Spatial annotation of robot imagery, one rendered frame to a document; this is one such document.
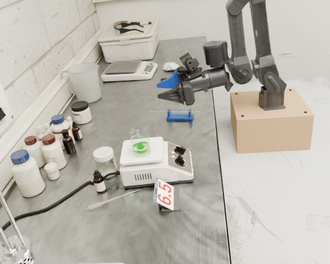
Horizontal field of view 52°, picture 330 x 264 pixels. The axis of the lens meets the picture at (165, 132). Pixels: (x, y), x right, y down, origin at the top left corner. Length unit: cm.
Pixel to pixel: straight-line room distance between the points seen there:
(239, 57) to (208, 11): 127
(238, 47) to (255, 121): 22
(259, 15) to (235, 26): 7
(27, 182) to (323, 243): 77
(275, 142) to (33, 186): 72
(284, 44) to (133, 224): 177
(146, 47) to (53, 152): 100
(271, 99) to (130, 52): 108
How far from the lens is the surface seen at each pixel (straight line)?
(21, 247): 67
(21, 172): 102
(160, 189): 91
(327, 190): 97
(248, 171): 100
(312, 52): 245
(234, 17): 98
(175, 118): 127
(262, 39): 100
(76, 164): 114
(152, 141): 100
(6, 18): 133
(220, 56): 99
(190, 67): 97
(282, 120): 103
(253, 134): 104
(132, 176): 95
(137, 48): 194
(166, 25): 228
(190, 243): 81
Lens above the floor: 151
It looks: 30 degrees down
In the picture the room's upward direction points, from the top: 8 degrees counter-clockwise
